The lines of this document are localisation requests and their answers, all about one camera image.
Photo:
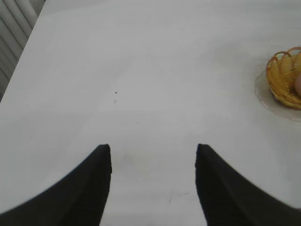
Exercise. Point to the pink peach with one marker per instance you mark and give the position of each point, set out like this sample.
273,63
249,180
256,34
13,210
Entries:
298,86

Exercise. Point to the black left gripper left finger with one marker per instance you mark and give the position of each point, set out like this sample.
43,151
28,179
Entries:
77,195

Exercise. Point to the white ribbed radiator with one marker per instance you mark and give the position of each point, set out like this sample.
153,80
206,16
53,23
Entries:
11,35

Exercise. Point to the yellow woven wicker basket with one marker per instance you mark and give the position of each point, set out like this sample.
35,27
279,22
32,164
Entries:
282,77

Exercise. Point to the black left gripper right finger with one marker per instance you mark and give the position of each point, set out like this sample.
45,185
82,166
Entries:
230,200

